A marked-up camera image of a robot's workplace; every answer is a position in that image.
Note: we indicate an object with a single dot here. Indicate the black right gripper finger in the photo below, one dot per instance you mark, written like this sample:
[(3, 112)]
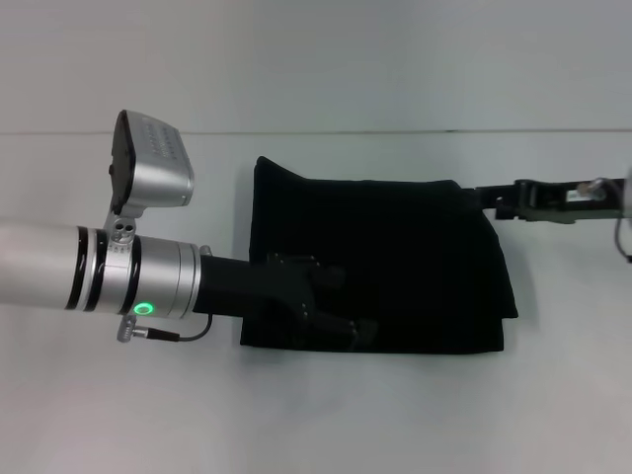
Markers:
[(494, 197)]

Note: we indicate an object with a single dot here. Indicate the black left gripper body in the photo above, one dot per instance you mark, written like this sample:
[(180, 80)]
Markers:
[(247, 286)]

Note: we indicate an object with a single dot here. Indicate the small silver left wrist plug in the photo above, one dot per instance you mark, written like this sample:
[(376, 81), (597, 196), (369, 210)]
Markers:
[(206, 251)]

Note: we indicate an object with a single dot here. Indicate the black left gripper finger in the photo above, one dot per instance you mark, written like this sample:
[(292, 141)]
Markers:
[(355, 333), (328, 276)]

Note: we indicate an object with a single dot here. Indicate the black shirt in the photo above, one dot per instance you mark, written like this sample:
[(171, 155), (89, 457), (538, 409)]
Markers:
[(395, 257)]

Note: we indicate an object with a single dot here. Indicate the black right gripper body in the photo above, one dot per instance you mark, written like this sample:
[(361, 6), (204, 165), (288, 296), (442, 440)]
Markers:
[(548, 200)]

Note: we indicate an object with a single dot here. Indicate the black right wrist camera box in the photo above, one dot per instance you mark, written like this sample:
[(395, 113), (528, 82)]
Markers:
[(587, 202)]

